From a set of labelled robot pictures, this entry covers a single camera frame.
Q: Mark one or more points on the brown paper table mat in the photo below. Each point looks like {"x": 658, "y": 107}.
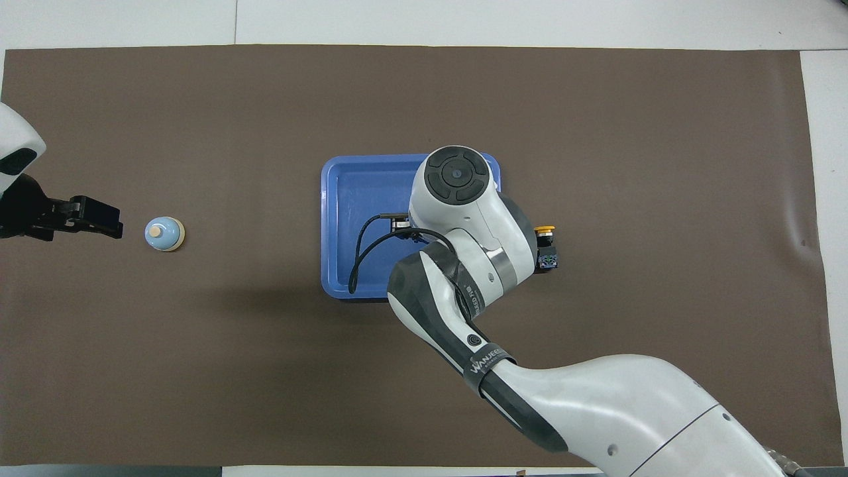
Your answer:
{"x": 199, "y": 371}

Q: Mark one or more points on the blue plastic tray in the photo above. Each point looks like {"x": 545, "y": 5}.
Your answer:
{"x": 364, "y": 192}

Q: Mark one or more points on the light blue call bell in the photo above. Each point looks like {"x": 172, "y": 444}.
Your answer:
{"x": 163, "y": 234}

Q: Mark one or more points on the yellow mushroom push button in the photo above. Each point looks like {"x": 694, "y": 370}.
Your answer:
{"x": 547, "y": 255}

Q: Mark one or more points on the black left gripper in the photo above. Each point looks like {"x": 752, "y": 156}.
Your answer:
{"x": 26, "y": 209}

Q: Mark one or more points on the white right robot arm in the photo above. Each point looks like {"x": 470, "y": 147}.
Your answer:
{"x": 596, "y": 404}

